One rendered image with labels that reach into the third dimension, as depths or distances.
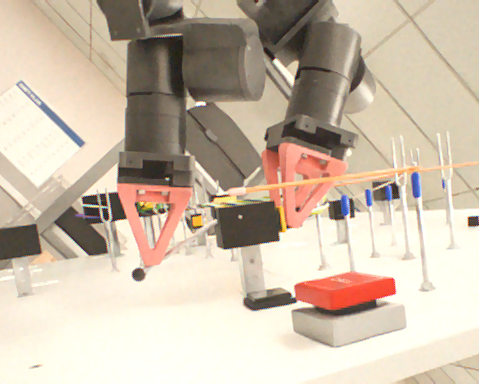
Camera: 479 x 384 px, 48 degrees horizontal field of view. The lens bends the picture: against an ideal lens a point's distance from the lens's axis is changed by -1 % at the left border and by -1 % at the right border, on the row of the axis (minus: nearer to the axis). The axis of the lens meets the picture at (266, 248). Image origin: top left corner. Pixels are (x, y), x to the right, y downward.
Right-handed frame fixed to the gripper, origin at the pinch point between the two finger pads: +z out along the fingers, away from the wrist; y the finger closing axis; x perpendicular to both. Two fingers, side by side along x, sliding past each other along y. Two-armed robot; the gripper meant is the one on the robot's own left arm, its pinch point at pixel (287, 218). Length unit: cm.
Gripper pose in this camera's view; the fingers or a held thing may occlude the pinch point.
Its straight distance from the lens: 55.0
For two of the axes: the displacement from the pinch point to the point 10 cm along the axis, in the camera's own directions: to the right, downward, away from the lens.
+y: -3.1, -0.7, 9.5
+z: -2.5, 9.7, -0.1
